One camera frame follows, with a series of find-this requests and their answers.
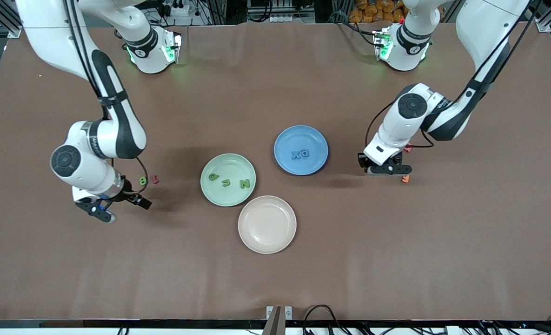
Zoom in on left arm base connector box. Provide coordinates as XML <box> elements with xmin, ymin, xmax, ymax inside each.
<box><xmin>372</xmin><ymin>28</ymin><xmax>393</xmax><ymax>60</ymax></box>

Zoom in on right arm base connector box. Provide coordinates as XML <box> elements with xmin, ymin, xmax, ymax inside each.
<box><xmin>163</xmin><ymin>30</ymin><xmax>182</xmax><ymax>64</ymax></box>

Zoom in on blue plate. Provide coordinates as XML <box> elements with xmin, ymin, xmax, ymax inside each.
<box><xmin>273</xmin><ymin>125</ymin><xmax>329</xmax><ymax>176</ymax></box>

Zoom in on green plate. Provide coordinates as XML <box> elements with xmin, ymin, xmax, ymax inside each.
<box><xmin>200</xmin><ymin>153</ymin><xmax>257</xmax><ymax>207</ymax></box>

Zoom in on beige plate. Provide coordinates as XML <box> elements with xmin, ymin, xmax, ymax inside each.
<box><xmin>238</xmin><ymin>195</ymin><xmax>297</xmax><ymax>255</ymax></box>

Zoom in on brown table cover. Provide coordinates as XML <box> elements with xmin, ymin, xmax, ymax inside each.
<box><xmin>0</xmin><ymin>21</ymin><xmax>551</xmax><ymax>322</ymax></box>

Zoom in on orange packets pile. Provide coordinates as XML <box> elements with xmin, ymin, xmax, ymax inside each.
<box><xmin>349</xmin><ymin>0</ymin><xmax>408</xmax><ymax>24</ymax></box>

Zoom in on white power strip with plugs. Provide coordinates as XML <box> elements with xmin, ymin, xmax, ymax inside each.
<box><xmin>157</xmin><ymin>0</ymin><xmax>190</xmax><ymax>17</ymax></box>

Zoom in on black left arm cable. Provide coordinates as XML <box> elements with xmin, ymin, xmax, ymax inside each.
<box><xmin>365</xmin><ymin>0</ymin><xmax>542</xmax><ymax>150</ymax></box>

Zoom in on looped black cable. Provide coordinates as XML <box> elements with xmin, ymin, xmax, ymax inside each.
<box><xmin>303</xmin><ymin>304</ymin><xmax>348</xmax><ymax>335</ymax></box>

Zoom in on grey metal table bracket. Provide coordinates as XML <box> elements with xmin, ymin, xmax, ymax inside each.
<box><xmin>266</xmin><ymin>306</ymin><xmax>292</xmax><ymax>335</ymax></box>

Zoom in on black cable bundle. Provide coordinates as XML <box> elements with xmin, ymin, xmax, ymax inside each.
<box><xmin>457</xmin><ymin>313</ymin><xmax>551</xmax><ymax>335</ymax></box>

